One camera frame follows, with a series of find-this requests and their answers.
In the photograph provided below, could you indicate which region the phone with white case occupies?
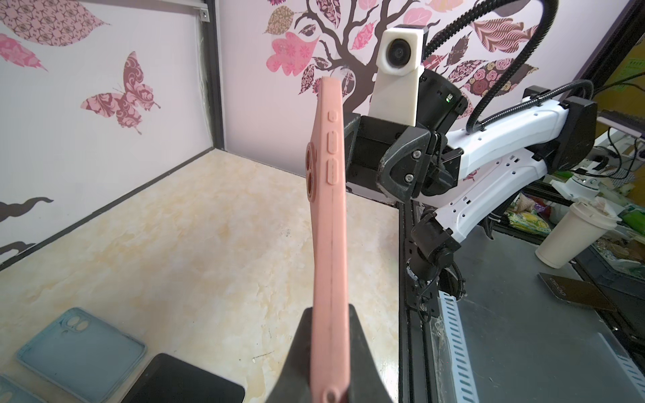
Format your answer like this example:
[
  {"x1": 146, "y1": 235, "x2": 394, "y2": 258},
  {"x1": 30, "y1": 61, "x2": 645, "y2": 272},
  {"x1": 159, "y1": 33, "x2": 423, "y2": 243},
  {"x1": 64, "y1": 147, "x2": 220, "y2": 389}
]
[{"x1": 122, "y1": 354, "x2": 245, "y2": 403}]

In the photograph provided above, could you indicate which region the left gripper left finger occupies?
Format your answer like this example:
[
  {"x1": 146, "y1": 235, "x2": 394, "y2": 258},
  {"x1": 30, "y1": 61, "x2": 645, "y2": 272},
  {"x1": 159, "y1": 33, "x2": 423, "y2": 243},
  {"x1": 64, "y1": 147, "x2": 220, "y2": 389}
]
[{"x1": 265, "y1": 308, "x2": 312, "y2": 403}]

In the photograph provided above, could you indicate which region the black corrugated cable conduit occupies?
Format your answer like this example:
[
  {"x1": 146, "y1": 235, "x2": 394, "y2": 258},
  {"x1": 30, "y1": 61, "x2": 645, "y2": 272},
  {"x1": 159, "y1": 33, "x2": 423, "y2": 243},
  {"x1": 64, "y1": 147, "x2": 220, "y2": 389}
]
[{"x1": 422, "y1": 0, "x2": 596, "y2": 134}]

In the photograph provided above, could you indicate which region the white paper cup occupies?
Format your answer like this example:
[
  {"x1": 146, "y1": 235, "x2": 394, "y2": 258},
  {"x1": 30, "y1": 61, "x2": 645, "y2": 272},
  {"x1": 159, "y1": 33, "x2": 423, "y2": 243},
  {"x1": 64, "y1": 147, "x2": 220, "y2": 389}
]
[{"x1": 535, "y1": 197, "x2": 621, "y2": 269}]

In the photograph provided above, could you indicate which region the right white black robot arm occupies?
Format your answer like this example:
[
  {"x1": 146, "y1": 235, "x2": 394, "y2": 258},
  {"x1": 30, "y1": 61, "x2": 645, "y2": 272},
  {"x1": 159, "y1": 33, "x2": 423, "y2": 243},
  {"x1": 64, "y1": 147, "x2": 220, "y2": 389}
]
[{"x1": 344, "y1": 70, "x2": 597, "y2": 308}]

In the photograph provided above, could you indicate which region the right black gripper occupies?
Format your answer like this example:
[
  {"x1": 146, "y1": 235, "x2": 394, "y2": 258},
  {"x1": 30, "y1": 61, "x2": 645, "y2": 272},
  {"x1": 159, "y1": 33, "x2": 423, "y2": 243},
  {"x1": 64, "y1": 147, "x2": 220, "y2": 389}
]
[{"x1": 344, "y1": 114, "x2": 464, "y2": 203}]

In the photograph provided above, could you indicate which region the phone with pink case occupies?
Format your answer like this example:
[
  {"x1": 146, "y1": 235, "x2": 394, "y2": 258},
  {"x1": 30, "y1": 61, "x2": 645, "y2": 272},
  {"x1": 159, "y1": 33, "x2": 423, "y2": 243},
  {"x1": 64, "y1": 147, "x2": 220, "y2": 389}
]
[{"x1": 306, "y1": 77, "x2": 350, "y2": 402}]

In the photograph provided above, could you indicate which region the white phone case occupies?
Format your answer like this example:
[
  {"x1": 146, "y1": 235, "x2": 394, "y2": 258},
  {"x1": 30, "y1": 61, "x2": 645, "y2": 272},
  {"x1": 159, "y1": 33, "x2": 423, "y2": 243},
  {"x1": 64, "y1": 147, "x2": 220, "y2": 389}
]
[{"x1": 16, "y1": 307, "x2": 147, "y2": 402}]

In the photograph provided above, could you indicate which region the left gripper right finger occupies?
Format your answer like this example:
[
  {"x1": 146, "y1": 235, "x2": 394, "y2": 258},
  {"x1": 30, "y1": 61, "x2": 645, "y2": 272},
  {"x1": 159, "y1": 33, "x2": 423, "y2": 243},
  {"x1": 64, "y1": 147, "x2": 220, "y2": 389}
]
[{"x1": 348, "y1": 305, "x2": 392, "y2": 403}]

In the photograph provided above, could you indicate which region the dark phone on bench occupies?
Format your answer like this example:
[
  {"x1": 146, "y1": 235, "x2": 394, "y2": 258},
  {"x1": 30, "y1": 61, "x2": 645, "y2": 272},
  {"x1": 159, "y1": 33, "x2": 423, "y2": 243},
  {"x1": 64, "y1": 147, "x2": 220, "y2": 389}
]
[{"x1": 537, "y1": 273, "x2": 616, "y2": 312}]

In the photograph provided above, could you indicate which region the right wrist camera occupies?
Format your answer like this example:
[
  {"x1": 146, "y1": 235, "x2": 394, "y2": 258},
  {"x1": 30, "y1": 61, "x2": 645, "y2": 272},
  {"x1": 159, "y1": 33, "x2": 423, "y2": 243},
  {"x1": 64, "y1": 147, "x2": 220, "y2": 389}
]
[{"x1": 368, "y1": 25, "x2": 428, "y2": 126}]

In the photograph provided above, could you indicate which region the white slotted cable duct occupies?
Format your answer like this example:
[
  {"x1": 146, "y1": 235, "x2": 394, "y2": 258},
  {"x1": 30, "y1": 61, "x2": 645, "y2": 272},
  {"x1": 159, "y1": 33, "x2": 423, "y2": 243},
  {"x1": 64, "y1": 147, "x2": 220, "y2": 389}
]
[{"x1": 438, "y1": 292, "x2": 480, "y2": 403}]

